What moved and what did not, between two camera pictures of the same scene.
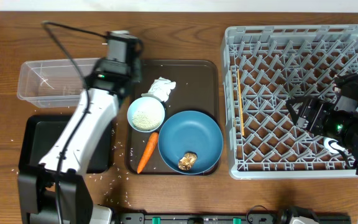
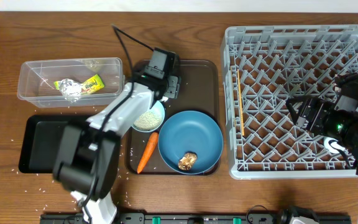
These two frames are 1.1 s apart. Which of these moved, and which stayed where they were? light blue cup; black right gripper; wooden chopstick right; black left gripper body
Moved: black left gripper body
Stayed: black right gripper; light blue cup; wooden chopstick right
